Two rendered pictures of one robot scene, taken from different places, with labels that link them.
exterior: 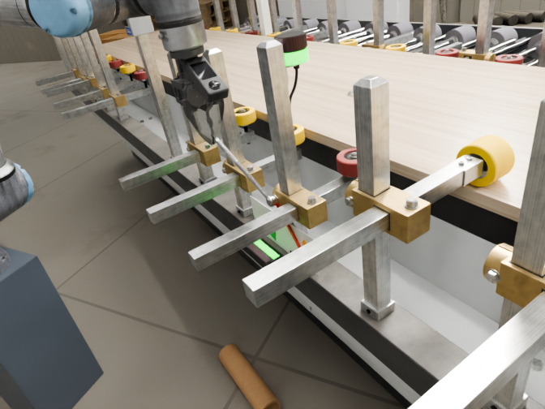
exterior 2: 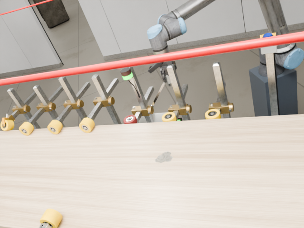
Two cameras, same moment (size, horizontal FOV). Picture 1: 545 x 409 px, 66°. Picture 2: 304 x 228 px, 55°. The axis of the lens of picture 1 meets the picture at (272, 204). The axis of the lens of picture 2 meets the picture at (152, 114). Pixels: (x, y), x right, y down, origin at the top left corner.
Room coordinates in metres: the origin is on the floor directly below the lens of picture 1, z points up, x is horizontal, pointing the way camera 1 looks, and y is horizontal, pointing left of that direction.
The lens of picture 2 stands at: (2.14, -0.87, 1.86)
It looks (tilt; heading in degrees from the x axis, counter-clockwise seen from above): 34 degrees down; 148
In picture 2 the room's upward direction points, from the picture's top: 21 degrees counter-clockwise
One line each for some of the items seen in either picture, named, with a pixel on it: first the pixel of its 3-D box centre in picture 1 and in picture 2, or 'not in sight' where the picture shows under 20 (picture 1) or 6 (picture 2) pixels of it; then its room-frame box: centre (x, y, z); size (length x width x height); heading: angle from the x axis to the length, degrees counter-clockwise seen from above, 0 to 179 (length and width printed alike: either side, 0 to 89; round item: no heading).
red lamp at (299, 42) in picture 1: (290, 41); (125, 71); (0.81, -0.09, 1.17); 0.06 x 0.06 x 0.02
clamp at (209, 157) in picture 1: (203, 150); (221, 107); (1.21, 0.18, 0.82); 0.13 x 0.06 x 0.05; 28
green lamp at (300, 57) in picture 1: (292, 55); (127, 75); (0.81, -0.09, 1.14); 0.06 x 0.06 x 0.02
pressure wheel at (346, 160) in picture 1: (355, 176); (132, 125); (0.82, -0.20, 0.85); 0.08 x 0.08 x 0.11
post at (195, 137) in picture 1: (195, 131); (223, 99); (1.23, 0.19, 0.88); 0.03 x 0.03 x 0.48; 28
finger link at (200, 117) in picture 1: (199, 126); not in sight; (0.91, 0.13, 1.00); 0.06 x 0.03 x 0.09; 28
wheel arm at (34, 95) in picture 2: not in sight; (26, 103); (-0.17, -0.47, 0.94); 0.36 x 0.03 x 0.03; 118
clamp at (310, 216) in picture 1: (299, 202); (142, 111); (0.77, -0.06, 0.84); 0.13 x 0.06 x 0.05; 28
